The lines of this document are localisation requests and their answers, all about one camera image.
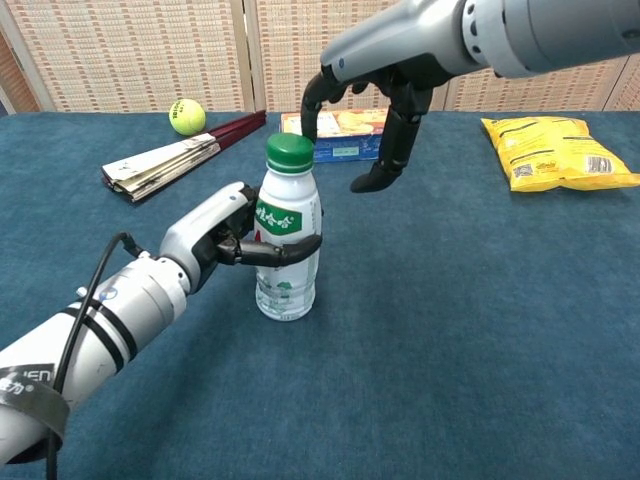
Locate folded red paper fan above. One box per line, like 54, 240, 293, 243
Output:
101, 110, 268, 203

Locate green bottle cap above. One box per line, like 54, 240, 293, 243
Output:
265, 133, 316, 174

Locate bamboo folding screen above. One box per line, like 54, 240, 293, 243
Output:
0, 0, 640, 115

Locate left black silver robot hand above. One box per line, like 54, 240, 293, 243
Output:
159, 182, 324, 295

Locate yellow-green tennis ball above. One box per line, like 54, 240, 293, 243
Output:
168, 98, 207, 137

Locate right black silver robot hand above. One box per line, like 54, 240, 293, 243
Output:
301, 0, 489, 194

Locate yellow snack bag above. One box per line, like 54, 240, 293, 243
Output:
480, 116, 640, 194

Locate blue felt table cover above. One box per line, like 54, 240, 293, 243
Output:
0, 110, 640, 480

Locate white drink bottle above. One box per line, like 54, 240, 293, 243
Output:
253, 164, 324, 322

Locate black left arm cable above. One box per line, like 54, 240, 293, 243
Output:
45, 231, 147, 480

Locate orange blue biscuit box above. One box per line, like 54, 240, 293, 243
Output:
279, 108, 391, 164

